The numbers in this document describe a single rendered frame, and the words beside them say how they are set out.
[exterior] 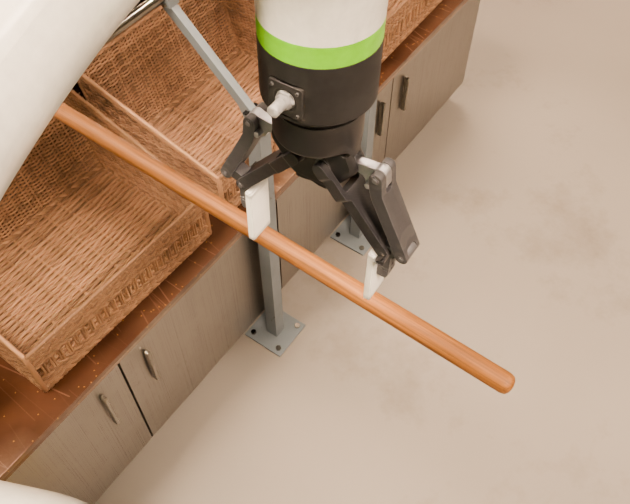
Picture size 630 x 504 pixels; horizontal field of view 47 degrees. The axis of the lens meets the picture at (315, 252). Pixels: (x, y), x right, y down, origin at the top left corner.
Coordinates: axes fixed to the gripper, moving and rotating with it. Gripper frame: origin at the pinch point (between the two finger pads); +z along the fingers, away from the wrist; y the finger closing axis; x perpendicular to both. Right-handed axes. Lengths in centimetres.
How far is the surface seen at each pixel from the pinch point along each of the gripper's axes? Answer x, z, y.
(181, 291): 30, 87, -56
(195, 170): 53, 72, -67
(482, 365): 13.2, 25.7, 17.8
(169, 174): 17.1, 25.0, -37.2
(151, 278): 27, 82, -61
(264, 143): 58, 57, -49
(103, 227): 34, 86, -84
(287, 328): 64, 143, -48
